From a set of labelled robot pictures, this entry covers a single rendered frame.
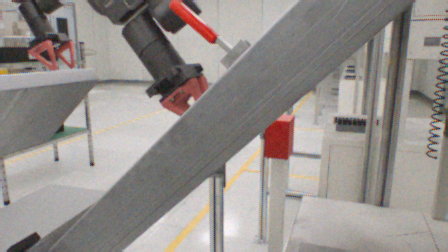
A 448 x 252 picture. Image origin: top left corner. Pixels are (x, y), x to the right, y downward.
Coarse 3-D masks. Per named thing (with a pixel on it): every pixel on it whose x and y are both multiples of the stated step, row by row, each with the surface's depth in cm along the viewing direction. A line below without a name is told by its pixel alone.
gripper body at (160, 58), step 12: (156, 48) 53; (168, 48) 54; (144, 60) 54; (156, 60) 53; (168, 60) 53; (180, 60) 54; (156, 72) 54; (168, 72) 50; (156, 84) 52; (168, 84) 56
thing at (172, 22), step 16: (96, 0) 52; (112, 0) 51; (144, 0) 52; (160, 0) 53; (192, 0) 52; (112, 16) 52; (128, 16) 54; (160, 16) 52; (176, 16) 53; (176, 32) 55
